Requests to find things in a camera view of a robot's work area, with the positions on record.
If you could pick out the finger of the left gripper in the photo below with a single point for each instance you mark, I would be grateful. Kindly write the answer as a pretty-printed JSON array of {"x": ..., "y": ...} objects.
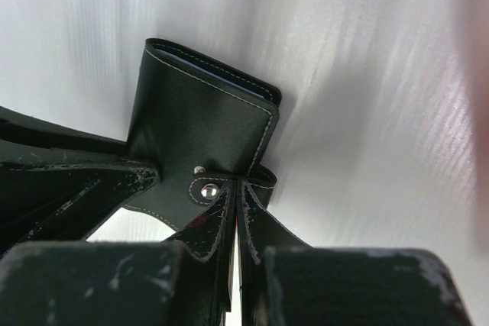
[
  {"x": 22, "y": 129},
  {"x": 61, "y": 194}
]

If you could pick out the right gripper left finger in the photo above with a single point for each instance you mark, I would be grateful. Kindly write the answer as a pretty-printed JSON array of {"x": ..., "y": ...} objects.
[{"x": 183, "y": 280}]

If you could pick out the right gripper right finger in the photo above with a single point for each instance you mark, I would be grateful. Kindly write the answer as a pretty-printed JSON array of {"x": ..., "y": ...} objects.
[{"x": 287, "y": 282}]

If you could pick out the black leather card holder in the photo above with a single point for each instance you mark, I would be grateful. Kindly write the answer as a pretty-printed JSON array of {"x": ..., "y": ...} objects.
[{"x": 201, "y": 122}]

